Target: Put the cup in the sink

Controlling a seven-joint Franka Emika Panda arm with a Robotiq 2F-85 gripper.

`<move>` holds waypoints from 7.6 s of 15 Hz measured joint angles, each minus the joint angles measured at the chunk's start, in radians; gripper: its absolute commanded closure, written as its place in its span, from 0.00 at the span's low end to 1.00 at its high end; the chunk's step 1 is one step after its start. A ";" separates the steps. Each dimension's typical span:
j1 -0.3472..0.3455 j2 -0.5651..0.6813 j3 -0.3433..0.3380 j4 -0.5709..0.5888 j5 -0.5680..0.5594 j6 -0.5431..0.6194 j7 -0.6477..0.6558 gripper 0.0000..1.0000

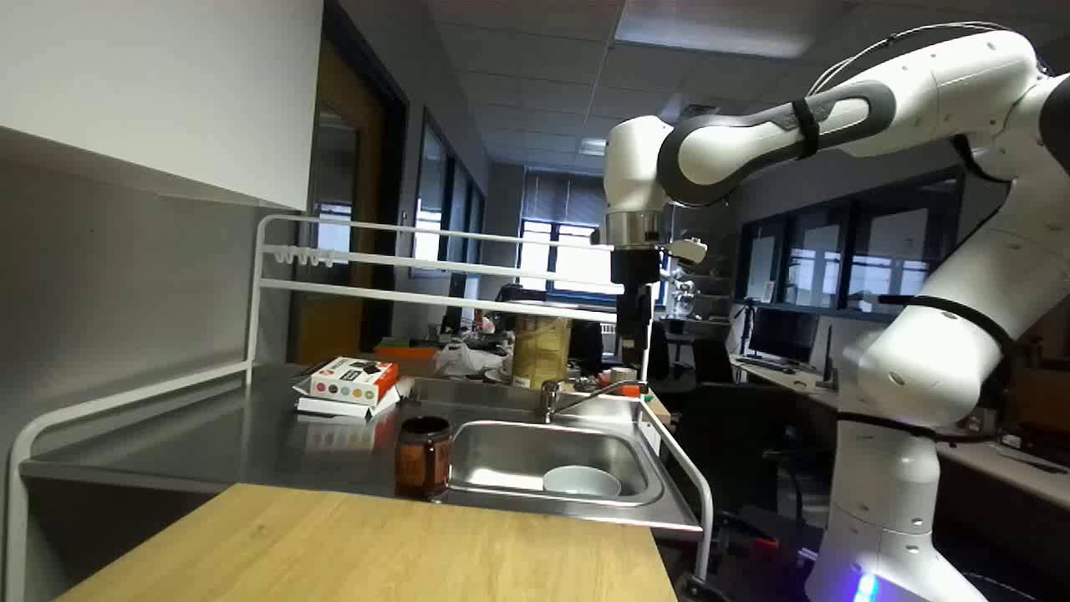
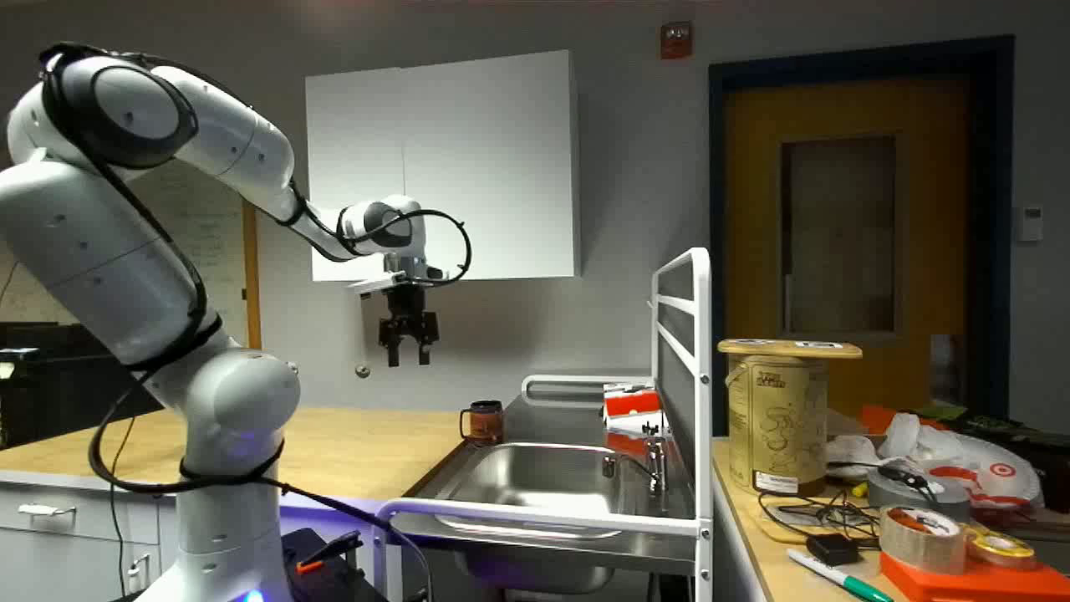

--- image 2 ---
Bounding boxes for brown packing tape roll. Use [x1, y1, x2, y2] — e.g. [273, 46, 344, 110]
[876, 502, 971, 577]

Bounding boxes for white wall thermostat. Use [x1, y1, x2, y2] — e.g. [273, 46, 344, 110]
[1017, 204, 1048, 248]

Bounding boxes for white marker with green cap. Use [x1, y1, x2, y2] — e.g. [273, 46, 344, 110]
[785, 545, 896, 602]

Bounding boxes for orange flat block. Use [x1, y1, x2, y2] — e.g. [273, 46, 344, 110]
[881, 549, 1070, 602]

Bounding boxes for yellow door with window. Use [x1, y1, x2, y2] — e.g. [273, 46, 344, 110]
[704, 35, 1017, 438]

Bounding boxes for red fire alarm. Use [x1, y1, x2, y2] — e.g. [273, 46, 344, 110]
[659, 22, 697, 59]

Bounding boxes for white drawer cabinet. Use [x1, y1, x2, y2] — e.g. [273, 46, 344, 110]
[0, 472, 183, 602]

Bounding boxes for black robot base device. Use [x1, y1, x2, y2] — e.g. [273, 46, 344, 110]
[278, 530, 387, 602]

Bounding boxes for chrome sink faucet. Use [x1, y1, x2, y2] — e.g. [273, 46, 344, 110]
[606, 435, 676, 502]

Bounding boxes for flat yellow tape roll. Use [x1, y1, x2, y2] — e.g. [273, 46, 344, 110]
[963, 530, 1044, 571]

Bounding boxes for stainless steel sink counter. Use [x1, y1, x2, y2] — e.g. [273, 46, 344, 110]
[382, 388, 712, 577]

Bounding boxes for tangled thin wires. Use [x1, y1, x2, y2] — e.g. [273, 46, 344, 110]
[757, 479, 886, 545]

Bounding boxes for small black box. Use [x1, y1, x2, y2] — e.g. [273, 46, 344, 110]
[807, 532, 863, 570]

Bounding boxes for white and red plastic bag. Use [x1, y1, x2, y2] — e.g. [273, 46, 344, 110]
[826, 401, 1050, 517]

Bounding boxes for red and white box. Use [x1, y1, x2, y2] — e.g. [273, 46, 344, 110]
[601, 382, 671, 463]

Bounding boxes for brown cup with handle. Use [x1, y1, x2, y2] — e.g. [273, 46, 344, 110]
[455, 399, 507, 445]

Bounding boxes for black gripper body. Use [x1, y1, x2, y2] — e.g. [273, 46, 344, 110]
[375, 278, 440, 349]

